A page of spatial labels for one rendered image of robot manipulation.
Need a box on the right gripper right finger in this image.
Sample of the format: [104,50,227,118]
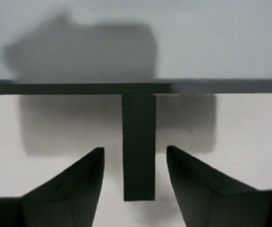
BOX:
[166,145,272,227]

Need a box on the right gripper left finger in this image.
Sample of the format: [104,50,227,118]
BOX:
[0,147,105,227]

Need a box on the grey maze board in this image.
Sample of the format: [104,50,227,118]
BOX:
[0,0,272,202]

